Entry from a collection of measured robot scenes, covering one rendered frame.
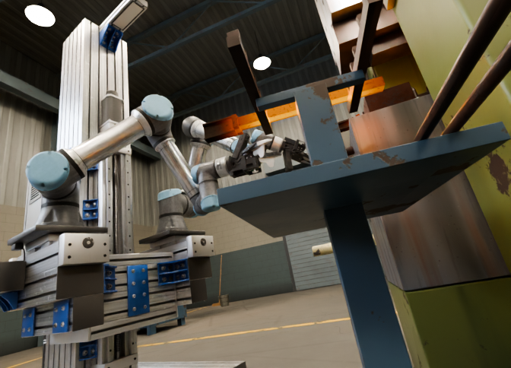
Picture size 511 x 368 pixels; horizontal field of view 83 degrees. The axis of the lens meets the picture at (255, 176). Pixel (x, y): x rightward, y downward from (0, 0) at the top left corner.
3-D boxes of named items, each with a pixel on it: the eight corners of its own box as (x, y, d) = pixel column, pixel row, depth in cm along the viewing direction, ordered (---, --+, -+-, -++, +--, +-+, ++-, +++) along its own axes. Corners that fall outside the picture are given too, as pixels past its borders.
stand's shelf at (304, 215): (218, 205, 32) (216, 188, 33) (273, 238, 70) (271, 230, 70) (512, 138, 28) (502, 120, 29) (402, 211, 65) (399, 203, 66)
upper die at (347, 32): (338, 44, 102) (331, 23, 105) (341, 77, 120) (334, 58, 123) (471, -5, 92) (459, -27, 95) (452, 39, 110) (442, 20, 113)
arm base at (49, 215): (24, 237, 99) (26, 209, 102) (71, 238, 111) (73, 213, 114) (43, 227, 91) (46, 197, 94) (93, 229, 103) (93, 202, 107)
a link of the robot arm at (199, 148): (166, 214, 153) (188, 118, 162) (185, 217, 166) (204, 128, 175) (184, 217, 147) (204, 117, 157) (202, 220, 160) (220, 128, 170)
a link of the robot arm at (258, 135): (249, 145, 150) (255, 130, 150) (268, 153, 150) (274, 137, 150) (249, 142, 142) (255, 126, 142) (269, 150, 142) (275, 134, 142)
